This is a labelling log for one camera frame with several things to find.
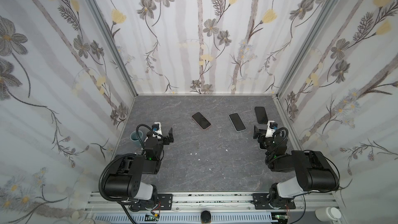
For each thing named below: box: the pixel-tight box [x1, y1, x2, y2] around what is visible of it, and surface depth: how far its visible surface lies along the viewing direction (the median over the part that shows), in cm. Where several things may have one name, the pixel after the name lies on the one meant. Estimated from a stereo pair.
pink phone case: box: [190, 111, 212, 131], surface depth 107 cm
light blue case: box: [228, 112, 247, 133], surface depth 106 cm
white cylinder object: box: [315, 206, 342, 222], surface depth 65 cm
